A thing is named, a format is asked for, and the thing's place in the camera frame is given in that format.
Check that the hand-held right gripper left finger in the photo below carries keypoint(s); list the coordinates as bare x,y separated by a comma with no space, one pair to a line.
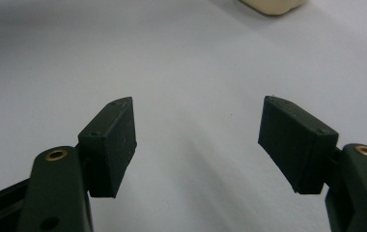
109,148

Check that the cream plastic object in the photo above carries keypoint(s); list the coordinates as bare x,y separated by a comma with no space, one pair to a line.
273,5

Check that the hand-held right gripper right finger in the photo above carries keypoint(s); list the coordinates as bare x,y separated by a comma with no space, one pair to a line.
297,145

